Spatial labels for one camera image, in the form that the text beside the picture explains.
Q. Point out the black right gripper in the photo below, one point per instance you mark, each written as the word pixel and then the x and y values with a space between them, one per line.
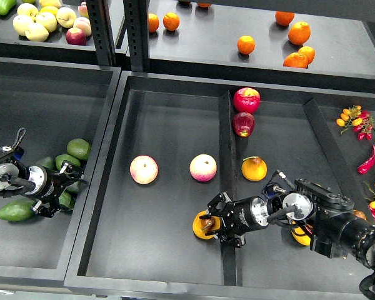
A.
pixel 239 218

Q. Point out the pale yellow apple top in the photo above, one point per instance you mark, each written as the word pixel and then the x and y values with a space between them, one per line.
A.
pixel 28 9

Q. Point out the pale yellow apple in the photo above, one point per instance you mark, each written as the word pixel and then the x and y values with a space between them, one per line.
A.
pixel 28 9
pixel 20 24
pixel 48 20
pixel 36 32
pixel 66 17

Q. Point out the yellow pear far right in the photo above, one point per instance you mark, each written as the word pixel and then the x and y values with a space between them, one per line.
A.
pixel 360 214

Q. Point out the green avocado middle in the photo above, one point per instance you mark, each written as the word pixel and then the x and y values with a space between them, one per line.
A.
pixel 66 157

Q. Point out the orange on shelf small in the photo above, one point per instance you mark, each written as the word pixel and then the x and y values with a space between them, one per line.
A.
pixel 309 52

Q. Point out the cherry tomato bunch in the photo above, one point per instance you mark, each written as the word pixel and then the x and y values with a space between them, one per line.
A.
pixel 360 121

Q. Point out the green avocado far left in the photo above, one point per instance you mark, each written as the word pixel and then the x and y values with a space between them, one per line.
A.
pixel 18 210

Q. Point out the black shelf post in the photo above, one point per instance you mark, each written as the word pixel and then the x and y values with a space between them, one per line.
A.
pixel 98 11
pixel 136 21

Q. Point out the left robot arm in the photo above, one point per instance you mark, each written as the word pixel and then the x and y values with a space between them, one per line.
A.
pixel 37 182

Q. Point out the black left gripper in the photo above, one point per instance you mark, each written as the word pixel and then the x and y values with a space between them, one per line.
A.
pixel 53 185

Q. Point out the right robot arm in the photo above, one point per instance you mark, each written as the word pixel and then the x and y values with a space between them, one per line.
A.
pixel 328 219

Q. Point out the dark red apple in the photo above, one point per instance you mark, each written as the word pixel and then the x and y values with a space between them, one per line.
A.
pixel 243 124

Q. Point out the pink yellow apple left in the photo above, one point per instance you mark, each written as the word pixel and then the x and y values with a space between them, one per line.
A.
pixel 143 169

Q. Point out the green avocado behind gripper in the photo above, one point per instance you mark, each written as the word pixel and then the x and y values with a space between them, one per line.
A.
pixel 47 162

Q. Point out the red apple on shelf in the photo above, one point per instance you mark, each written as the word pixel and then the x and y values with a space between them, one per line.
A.
pixel 76 36

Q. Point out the black shelf post left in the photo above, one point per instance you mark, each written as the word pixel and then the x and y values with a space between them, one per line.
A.
pixel 98 11

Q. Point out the pale yellow apple centre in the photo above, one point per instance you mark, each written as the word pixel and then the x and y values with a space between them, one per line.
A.
pixel 48 20

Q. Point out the orange on shelf left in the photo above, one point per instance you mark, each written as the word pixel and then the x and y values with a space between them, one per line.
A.
pixel 153 23

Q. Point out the black shelf post right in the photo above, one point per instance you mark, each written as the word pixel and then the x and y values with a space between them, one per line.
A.
pixel 136 21

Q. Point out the bright red apple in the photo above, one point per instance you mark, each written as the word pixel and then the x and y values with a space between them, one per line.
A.
pixel 246 100

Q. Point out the black centre tray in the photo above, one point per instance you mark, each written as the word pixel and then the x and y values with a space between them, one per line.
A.
pixel 137 240

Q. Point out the yellow pear right lower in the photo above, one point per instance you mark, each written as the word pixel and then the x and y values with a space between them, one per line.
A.
pixel 303 237

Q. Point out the pale yellow apple right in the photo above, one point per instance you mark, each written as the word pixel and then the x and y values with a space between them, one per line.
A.
pixel 66 17

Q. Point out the black tray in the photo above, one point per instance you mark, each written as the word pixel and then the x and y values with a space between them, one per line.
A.
pixel 137 240
pixel 54 102

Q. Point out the pale yellow apple left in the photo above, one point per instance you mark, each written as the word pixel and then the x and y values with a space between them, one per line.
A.
pixel 20 24

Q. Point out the pale yellow apple front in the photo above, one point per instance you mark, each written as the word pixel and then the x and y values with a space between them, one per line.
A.
pixel 36 32

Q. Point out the orange on shelf centre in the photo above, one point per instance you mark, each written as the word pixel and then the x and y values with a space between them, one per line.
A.
pixel 246 44

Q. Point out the red chili pepper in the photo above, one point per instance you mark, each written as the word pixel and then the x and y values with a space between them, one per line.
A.
pixel 368 164

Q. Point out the green avocado top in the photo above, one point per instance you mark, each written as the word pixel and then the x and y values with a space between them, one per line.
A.
pixel 79 148

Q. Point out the orange on shelf lower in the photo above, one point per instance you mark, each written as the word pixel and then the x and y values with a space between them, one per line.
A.
pixel 296 60

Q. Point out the pink yellow apple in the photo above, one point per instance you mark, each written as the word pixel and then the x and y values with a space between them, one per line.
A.
pixel 143 169
pixel 203 167

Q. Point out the pink yellow apple middle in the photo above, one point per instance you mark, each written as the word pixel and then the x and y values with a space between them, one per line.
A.
pixel 203 167

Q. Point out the dark green avocado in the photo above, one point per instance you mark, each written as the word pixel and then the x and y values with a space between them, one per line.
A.
pixel 66 202

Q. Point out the black left tray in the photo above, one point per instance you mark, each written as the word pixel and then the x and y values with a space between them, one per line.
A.
pixel 54 102

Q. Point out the pink peach on shelf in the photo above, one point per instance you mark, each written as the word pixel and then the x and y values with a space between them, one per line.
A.
pixel 83 24

